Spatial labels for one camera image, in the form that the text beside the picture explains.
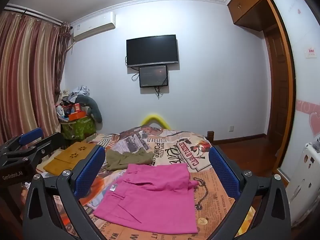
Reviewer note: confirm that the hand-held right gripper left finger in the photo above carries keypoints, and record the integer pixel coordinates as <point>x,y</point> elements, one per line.
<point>90,171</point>

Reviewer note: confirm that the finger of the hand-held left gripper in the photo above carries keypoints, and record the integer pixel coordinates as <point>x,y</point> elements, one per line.
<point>50,142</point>
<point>31,135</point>

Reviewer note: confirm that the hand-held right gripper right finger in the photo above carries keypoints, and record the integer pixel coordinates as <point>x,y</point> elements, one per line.
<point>222,172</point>

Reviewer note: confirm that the pink pants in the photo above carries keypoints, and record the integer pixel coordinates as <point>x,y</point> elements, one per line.
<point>155,195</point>

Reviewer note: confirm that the olive green pants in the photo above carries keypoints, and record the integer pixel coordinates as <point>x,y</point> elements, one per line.
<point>125,161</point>

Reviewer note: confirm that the yellow wooden lap board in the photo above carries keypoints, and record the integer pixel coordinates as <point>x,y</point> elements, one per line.
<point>70,155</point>

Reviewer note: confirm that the green storage box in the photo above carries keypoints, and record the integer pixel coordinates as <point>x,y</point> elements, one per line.
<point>77,128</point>

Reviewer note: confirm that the printed blanket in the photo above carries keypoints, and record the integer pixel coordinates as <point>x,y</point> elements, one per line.
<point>215,202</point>

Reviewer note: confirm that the orange box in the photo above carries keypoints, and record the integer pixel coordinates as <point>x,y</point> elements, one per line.
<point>76,116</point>

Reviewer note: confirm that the grey pillow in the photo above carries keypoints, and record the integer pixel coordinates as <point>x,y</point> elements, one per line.
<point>95,110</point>

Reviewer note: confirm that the pile of clothes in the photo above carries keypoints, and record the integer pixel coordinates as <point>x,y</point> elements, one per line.
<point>77,92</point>

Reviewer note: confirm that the striped red curtain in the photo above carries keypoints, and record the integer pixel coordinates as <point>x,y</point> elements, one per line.
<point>25,67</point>

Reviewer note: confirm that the white fridge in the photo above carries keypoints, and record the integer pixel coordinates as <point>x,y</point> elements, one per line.
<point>302,185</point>

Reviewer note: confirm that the yellow curved object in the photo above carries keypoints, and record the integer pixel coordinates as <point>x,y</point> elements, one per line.
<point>155,118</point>

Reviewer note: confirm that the brown wooden door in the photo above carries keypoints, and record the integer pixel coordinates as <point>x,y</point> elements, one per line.
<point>277,80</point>

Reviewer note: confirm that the white air conditioner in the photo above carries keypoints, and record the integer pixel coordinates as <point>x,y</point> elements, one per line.
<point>92,27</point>

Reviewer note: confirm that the red white sticker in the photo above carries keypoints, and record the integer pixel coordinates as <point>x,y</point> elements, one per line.
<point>310,52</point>

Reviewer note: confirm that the wooden overhead cabinet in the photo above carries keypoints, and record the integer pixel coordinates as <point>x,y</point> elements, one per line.
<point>250,2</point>

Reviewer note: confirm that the wooden bed post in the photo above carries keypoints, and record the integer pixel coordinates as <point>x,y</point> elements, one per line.
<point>210,137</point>

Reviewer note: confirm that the small black wall monitor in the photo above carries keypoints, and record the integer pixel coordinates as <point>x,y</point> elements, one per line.
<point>153,76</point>

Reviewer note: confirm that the white curtain rail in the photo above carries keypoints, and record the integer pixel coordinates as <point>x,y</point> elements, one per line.
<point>32,12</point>

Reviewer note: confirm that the black wall television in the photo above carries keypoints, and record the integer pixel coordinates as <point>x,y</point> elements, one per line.
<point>152,50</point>

